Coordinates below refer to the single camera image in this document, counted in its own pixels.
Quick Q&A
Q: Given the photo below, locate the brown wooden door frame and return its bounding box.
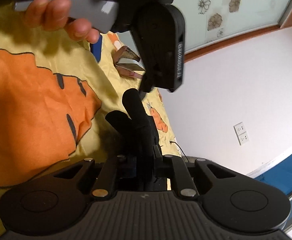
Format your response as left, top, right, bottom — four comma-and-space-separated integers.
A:
185, 1, 292, 62

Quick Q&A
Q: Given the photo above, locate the white double wall socket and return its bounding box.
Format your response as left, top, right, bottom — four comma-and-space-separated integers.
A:
233, 122, 249, 145

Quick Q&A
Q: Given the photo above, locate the person's left hand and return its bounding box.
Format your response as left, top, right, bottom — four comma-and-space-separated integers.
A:
21, 0, 100, 44

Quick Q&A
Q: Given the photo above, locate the frosted glass sliding door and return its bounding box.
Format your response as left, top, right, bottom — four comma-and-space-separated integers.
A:
173, 0, 292, 53

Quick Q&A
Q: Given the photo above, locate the blue cabinet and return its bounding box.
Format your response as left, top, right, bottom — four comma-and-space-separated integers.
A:
255, 154, 292, 195

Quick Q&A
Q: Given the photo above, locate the yellow carrot print bed sheet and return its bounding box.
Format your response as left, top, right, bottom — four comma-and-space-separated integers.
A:
0, 0, 182, 240

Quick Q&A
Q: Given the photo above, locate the small brown open box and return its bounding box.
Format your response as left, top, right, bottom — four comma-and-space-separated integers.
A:
112, 46, 145, 79

